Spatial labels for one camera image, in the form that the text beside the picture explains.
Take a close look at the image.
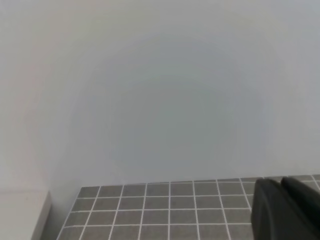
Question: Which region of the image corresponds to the grey grid tablecloth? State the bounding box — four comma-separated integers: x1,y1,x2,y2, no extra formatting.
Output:
57,174,320,240

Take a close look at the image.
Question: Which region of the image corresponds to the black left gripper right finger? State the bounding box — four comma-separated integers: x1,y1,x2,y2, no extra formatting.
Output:
280,177,320,220

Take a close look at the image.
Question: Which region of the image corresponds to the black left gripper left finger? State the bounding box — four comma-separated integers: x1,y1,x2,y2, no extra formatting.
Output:
251,178,320,240

